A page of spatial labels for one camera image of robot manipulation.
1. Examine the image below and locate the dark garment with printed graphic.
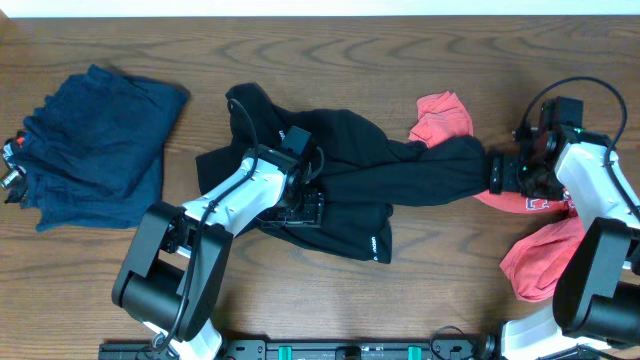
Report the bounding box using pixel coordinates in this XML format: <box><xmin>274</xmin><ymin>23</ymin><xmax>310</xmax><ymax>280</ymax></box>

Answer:
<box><xmin>1</xmin><ymin>130</ymin><xmax>28</xmax><ymax>203</ymax></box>

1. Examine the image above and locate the red t-shirt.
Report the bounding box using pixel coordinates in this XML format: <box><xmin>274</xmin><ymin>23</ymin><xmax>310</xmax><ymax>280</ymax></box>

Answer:
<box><xmin>408</xmin><ymin>91</ymin><xmax>586</xmax><ymax>302</ymax></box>

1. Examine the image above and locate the black t-shirt with white logo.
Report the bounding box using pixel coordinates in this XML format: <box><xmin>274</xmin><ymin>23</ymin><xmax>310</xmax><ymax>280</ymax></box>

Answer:
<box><xmin>196</xmin><ymin>83</ymin><xmax>489</xmax><ymax>264</ymax></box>

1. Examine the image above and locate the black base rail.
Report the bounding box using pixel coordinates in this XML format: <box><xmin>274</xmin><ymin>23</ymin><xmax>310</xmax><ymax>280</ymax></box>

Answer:
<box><xmin>98</xmin><ymin>339</ymin><xmax>496</xmax><ymax>360</ymax></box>

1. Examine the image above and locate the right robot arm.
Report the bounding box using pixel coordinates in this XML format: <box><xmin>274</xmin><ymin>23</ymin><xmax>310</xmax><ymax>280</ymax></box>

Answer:
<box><xmin>500</xmin><ymin>128</ymin><xmax>639</xmax><ymax>359</ymax></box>

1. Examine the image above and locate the folded navy blue garment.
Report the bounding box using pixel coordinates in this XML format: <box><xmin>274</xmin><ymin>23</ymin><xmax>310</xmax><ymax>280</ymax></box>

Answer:
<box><xmin>10</xmin><ymin>65</ymin><xmax>189</xmax><ymax>232</ymax></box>

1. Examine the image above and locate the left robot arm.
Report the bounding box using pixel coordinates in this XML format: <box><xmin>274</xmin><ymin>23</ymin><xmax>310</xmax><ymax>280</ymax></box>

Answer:
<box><xmin>99</xmin><ymin>145</ymin><xmax>324</xmax><ymax>359</ymax></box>

